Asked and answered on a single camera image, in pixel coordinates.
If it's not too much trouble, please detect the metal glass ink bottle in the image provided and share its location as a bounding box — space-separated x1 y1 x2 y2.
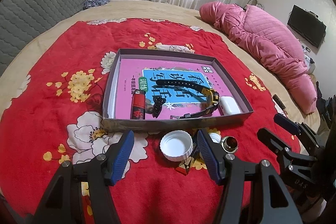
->
220 136 238 154

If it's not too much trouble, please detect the white pill bottle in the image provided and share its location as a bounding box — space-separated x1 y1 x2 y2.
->
209 132 222 143

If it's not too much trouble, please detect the white earbuds case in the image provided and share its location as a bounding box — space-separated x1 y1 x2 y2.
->
219 96 241 115

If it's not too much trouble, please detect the black yellow wristwatch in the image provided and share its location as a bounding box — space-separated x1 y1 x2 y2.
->
155 78 221 120

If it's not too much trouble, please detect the white plastic bottle cap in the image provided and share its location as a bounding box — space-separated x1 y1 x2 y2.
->
159 130 193 162

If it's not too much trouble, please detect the red lighter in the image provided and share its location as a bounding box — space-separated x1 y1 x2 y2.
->
130 89 146 119

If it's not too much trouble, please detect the black hair clip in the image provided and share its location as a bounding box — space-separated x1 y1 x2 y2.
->
152 96 166 118

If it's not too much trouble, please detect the beige bed sheet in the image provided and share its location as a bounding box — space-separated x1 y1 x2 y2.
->
1 0 321 131

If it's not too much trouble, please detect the pink quilted duvet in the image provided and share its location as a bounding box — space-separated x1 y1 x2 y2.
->
199 2 317 115

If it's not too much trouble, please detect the red floral blanket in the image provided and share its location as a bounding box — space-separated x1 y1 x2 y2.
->
1 19 300 223

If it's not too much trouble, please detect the grey cardboard box tray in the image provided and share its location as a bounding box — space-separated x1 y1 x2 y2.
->
102 49 253 132

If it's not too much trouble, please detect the black television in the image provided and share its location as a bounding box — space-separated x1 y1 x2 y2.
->
288 5 326 48

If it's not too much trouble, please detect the blue patterned cloth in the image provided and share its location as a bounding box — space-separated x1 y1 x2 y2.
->
83 0 110 10

